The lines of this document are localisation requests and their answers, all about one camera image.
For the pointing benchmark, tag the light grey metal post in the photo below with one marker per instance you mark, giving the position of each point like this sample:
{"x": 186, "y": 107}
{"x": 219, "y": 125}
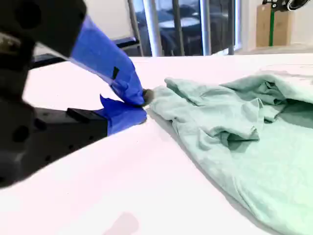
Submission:
{"x": 152, "y": 27}
{"x": 205, "y": 27}

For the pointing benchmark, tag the green upright strip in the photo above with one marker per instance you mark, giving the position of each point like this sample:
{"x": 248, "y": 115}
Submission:
{"x": 272, "y": 27}

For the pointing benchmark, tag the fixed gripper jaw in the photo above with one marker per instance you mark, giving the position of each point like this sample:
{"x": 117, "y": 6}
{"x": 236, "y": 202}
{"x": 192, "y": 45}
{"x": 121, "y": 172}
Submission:
{"x": 122, "y": 117}

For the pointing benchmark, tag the dark blue bench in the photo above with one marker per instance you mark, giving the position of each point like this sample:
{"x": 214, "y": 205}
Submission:
{"x": 126, "y": 43}

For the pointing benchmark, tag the pale green T-shirt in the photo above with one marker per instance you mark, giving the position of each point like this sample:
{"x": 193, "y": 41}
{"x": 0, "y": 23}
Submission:
{"x": 244, "y": 171}

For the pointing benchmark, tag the dark grey metal post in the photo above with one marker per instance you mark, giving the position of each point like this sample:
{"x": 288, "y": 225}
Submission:
{"x": 135, "y": 24}

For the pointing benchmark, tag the black clamp device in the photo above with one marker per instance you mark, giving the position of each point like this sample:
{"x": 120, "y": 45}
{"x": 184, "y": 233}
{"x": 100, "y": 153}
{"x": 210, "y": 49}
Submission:
{"x": 276, "y": 3}

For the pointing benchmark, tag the brown cardboard box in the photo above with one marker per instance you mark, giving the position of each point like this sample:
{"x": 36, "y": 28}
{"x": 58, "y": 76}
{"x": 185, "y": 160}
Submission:
{"x": 283, "y": 27}

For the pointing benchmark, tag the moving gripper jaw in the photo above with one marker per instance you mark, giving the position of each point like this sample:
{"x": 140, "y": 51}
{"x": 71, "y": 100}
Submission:
{"x": 102, "y": 54}

